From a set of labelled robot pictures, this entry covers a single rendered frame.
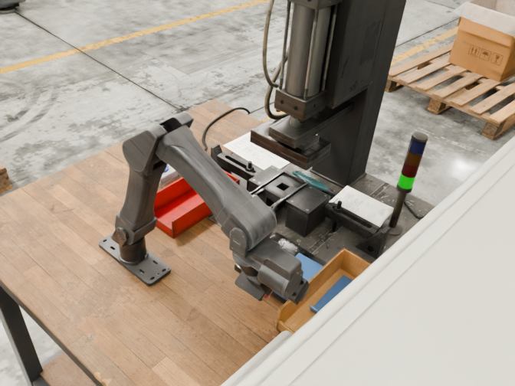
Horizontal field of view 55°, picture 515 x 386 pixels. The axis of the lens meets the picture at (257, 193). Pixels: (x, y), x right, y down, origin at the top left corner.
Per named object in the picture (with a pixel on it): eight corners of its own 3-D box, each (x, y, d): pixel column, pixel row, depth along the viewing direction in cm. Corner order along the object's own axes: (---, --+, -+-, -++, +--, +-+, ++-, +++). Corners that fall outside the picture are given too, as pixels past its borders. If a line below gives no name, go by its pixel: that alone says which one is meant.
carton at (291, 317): (275, 332, 108) (278, 309, 103) (338, 269, 123) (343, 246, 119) (323, 368, 102) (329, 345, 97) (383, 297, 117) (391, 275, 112)
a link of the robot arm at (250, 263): (280, 260, 93) (273, 247, 87) (264, 286, 91) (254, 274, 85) (252, 243, 96) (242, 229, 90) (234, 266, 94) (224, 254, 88)
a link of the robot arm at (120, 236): (155, 213, 114) (139, 202, 117) (125, 232, 108) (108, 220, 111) (157, 233, 118) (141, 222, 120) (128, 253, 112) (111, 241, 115)
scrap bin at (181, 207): (142, 217, 133) (141, 200, 129) (209, 178, 148) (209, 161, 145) (173, 239, 127) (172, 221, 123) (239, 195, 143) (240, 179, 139)
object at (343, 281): (306, 313, 110) (308, 305, 109) (342, 276, 120) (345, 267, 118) (332, 332, 107) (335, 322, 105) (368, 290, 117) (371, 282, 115)
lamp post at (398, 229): (376, 228, 135) (403, 135, 117) (387, 217, 139) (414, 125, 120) (396, 239, 132) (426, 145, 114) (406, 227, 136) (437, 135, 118)
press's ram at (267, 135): (246, 152, 129) (253, 41, 110) (305, 117, 145) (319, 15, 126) (302, 182, 120) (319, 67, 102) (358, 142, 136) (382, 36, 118)
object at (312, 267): (262, 290, 113) (263, 282, 111) (298, 253, 123) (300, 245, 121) (287, 306, 110) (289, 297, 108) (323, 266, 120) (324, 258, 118)
